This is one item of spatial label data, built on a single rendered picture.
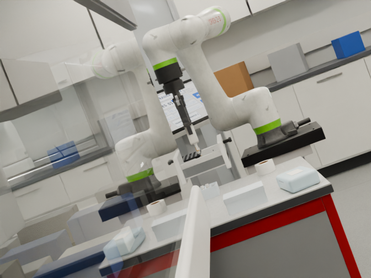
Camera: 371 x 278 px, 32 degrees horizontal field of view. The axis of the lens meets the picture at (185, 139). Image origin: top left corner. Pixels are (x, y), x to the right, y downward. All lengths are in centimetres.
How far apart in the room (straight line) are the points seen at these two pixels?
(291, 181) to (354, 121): 364
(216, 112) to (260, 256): 101
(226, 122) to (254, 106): 14
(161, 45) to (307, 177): 72
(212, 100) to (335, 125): 284
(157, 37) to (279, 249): 85
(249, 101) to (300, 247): 99
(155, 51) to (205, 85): 54
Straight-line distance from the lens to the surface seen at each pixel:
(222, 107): 278
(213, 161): 244
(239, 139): 549
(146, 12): 424
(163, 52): 226
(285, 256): 193
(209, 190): 230
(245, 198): 192
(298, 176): 191
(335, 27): 613
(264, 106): 275
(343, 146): 553
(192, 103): 352
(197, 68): 272
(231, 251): 191
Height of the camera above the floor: 117
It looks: 4 degrees down
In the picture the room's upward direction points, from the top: 21 degrees counter-clockwise
